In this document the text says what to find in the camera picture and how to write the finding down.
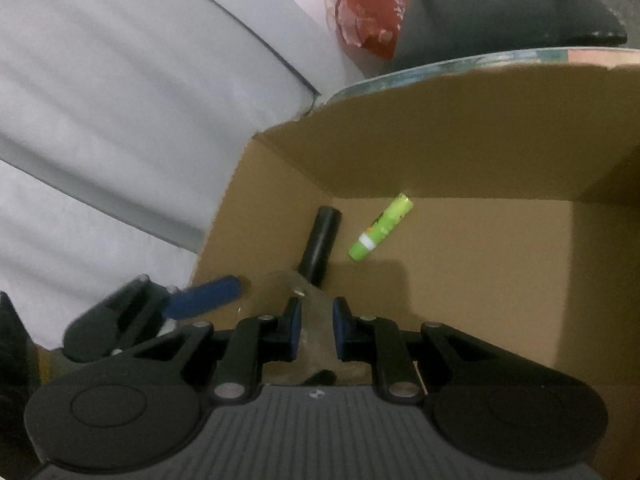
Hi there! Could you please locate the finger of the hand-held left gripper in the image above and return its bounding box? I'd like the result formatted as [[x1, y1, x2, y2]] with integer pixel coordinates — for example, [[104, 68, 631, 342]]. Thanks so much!
[[62, 274, 246, 364]]

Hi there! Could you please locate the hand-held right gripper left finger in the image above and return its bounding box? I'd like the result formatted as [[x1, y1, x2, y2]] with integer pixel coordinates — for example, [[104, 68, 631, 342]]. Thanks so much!
[[120, 297, 304, 407]]

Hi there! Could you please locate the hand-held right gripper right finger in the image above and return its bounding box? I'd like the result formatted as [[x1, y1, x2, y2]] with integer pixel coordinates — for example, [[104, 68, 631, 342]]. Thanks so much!
[[332, 297, 548, 404]]

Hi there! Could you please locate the brown cardboard box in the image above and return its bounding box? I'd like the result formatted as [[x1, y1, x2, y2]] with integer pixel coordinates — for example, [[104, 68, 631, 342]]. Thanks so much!
[[190, 55, 640, 480]]

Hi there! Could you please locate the black cylinder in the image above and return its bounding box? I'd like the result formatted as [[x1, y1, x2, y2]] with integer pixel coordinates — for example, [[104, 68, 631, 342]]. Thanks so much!
[[298, 206, 343, 287]]

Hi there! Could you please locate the green tube with white band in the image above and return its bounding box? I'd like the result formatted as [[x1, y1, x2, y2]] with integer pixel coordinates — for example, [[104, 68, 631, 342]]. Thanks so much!
[[348, 193, 414, 262]]

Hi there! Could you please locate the white curtain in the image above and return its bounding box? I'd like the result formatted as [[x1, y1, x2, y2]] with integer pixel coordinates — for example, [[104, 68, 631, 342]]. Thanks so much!
[[0, 0, 361, 353]]

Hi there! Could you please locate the red plastic bag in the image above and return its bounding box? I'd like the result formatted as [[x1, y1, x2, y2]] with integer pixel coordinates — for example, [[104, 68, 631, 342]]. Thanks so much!
[[324, 0, 414, 62]]

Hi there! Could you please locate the wooden chair with black seat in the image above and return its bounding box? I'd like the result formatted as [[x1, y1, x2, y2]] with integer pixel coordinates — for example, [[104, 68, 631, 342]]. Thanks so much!
[[394, 0, 629, 72]]

